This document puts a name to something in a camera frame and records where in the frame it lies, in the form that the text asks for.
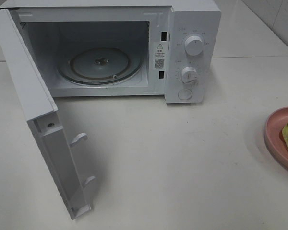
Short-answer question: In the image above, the pink plate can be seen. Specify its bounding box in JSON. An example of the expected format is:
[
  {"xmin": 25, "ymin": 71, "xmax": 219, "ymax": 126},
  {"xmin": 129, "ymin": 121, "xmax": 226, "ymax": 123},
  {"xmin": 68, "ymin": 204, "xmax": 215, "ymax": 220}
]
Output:
[{"xmin": 264, "ymin": 107, "xmax": 288, "ymax": 170}]

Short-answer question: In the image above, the round white door button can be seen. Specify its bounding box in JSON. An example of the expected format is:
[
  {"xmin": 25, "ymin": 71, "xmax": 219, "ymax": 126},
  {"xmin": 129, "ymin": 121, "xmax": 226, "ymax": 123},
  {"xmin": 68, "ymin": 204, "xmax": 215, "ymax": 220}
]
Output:
[{"xmin": 178, "ymin": 89, "xmax": 192, "ymax": 100}]

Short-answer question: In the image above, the white microwave knob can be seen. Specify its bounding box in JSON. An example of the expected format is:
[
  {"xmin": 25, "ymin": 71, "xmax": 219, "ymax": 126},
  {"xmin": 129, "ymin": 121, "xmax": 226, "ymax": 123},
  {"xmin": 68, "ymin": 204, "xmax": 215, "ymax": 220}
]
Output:
[
  {"xmin": 184, "ymin": 34, "xmax": 204, "ymax": 56},
  {"xmin": 181, "ymin": 67, "xmax": 198, "ymax": 84}
]

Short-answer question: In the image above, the white warning label sticker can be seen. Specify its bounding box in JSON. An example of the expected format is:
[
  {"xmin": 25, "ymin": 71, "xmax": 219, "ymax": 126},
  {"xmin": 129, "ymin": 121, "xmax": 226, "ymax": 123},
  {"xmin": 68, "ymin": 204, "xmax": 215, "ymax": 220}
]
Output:
[{"xmin": 153, "ymin": 41, "xmax": 168, "ymax": 70}]

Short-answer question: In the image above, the white microwave oven body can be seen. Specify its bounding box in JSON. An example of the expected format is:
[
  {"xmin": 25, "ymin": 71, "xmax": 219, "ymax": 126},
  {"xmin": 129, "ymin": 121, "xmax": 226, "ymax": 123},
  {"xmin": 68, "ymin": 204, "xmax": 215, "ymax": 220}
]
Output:
[{"xmin": 0, "ymin": 0, "xmax": 221, "ymax": 104}]

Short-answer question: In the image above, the glass microwave turntable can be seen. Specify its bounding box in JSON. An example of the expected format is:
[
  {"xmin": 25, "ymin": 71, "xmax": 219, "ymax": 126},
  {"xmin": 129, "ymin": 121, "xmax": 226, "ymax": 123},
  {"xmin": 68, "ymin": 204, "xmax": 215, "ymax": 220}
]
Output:
[{"xmin": 58, "ymin": 47, "xmax": 143, "ymax": 85}]

